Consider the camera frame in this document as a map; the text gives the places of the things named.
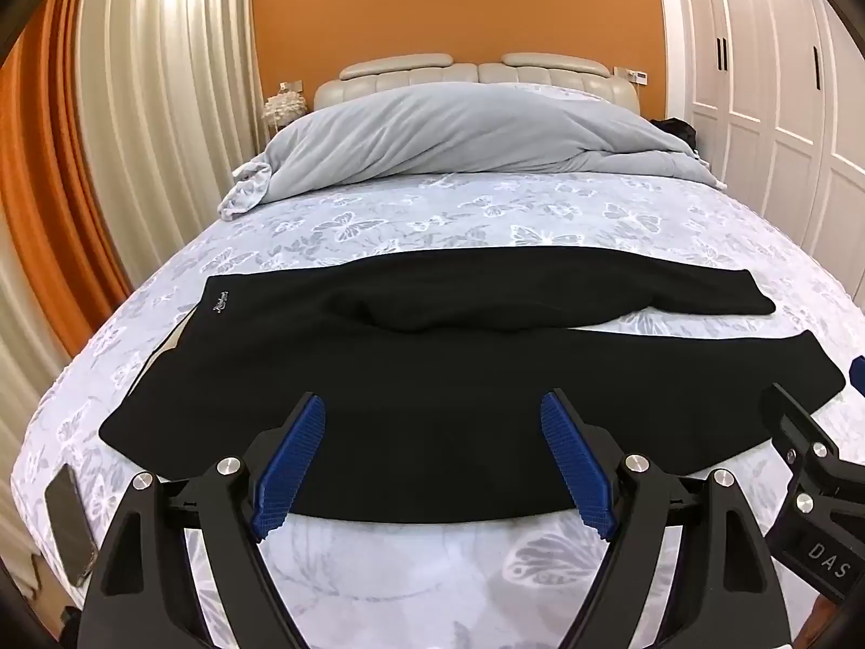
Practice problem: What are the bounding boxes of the cream padded headboard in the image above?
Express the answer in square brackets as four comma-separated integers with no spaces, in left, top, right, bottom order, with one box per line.
[312,50,642,116]

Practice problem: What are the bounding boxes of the beige curtain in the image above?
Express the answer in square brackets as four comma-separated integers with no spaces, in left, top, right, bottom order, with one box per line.
[77,0,264,264]
[0,216,78,555]

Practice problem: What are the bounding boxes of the white wardrobe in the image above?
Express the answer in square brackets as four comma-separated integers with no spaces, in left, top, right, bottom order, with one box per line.
[658,0,865,278]

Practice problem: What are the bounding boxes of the black smartphone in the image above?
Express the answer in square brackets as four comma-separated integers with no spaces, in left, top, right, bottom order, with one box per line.
[44,465,101,586]

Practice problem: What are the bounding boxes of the orange curtain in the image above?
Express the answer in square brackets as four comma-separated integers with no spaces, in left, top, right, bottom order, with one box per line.
[0,0,132,359]

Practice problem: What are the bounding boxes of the white flower bouquet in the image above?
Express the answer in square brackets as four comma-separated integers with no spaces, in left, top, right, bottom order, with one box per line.
[263,91,308,129]

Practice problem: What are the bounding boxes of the white patterned cloth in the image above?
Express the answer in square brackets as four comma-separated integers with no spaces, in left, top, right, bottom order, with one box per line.
[217,158,275,222]

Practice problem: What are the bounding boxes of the black pants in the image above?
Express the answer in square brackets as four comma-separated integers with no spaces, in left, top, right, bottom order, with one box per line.
[99,245,848,525]

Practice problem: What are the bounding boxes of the grey duvet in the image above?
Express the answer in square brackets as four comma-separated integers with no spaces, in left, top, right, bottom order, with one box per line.
[260,81,727,200]

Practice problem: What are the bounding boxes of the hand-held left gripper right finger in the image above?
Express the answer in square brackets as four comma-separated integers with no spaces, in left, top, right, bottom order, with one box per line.
[539,388,793,649]

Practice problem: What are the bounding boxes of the black bag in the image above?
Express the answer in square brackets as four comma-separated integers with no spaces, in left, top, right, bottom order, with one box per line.
[652,118,700,150]

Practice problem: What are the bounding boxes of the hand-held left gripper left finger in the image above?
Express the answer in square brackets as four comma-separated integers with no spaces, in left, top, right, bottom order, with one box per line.
[79,392,327,649]

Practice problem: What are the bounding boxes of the butterfly print bed sheet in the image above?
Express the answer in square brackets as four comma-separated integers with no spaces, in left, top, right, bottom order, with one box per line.
[10,172,865,649]

